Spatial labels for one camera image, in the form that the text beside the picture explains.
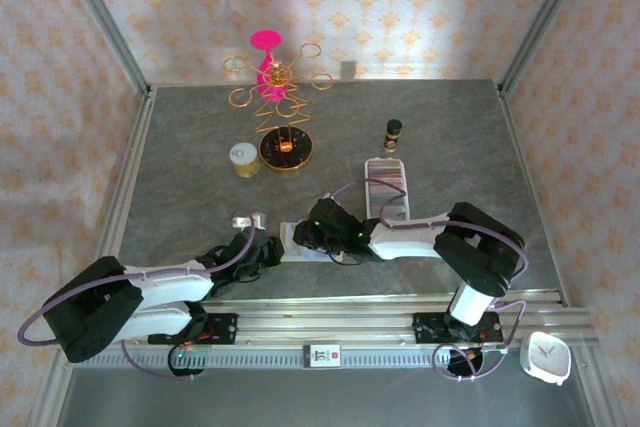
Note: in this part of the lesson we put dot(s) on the white square alarm clock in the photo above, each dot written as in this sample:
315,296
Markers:
545,357

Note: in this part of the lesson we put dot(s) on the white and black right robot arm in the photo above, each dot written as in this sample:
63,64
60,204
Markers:
410,239

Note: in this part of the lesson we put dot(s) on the yellow tin can white lid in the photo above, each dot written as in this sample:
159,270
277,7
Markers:
244,159

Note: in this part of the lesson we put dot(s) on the white plastic slotted basket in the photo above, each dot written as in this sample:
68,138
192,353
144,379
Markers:
407,177

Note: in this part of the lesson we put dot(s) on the stack of colourful cards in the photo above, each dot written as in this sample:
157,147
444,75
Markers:
385,182

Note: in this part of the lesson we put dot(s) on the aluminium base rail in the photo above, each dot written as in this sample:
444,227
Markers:
325,322

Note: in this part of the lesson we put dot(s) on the aluminium table side rail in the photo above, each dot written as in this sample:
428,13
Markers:
533,197
121,197

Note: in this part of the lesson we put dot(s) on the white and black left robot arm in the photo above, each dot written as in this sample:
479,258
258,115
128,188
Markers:
170,282

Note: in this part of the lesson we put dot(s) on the aluminium frame post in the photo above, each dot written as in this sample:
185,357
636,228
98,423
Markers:
547,12
100,12

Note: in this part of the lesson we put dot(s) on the white label with red mark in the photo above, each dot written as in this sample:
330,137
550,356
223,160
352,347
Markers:
322,356

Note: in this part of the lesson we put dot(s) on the spice bottle with black cap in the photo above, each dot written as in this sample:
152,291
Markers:
392,137

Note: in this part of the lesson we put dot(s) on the pink plastic wine glass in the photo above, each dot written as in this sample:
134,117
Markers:
265,39

